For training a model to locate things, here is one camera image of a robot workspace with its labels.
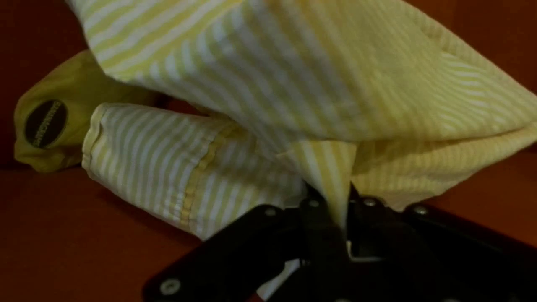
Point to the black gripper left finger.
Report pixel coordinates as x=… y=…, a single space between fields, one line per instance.
x=257 y=256

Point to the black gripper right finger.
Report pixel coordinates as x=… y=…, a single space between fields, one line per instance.
x=430 y=256

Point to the yellow white striped towel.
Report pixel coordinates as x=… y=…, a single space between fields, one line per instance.
x=307 y=67

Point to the yellow banana-shaped zip case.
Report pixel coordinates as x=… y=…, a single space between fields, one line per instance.
x=72 y=84

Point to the orange upholstered armchair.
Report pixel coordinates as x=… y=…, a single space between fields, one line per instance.
x=67 y=235

